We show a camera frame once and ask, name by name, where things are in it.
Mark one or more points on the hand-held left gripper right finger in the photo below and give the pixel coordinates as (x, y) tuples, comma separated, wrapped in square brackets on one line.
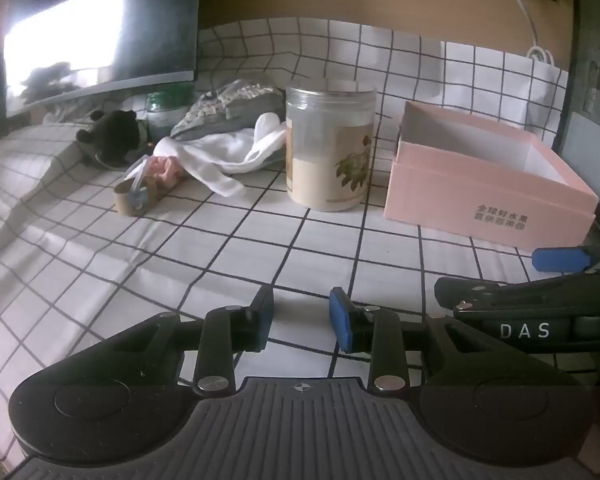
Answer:
[(340, 320)]

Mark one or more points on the black monitor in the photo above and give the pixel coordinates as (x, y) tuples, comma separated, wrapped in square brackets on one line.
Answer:
[(155, 20)]

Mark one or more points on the dark plush toy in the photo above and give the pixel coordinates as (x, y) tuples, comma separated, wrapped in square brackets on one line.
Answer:
[(112, 135)]

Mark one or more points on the pink cardboard box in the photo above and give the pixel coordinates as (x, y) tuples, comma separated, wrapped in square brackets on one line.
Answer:
[(480, 200)]

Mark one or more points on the white knit cloth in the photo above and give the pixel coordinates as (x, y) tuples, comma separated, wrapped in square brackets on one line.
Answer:
[(215, 155)]

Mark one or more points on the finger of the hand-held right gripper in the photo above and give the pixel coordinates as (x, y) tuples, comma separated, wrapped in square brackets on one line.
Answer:
[(560, 258), (505, 305)]

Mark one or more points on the clear jar with floral label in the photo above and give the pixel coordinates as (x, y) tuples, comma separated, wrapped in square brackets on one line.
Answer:
[(330, 170)]

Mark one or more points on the white paper bag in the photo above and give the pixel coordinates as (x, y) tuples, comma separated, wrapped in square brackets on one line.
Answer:
[(547, 105)]

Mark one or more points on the green lidded jar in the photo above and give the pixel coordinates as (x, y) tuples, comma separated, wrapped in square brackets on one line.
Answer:
[(167, 110)]

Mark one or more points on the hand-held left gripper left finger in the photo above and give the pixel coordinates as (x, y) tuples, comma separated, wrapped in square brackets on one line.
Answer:
[(264, 312)]

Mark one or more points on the pink soft toy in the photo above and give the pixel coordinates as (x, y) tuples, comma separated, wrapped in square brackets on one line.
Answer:
[(167, 170)]

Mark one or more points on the cardboard tape roll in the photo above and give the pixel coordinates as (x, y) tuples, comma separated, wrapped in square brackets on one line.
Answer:
[(125, 200)]

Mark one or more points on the white checked tablecloth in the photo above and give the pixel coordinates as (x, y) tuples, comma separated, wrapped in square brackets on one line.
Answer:
[(280, 250)]

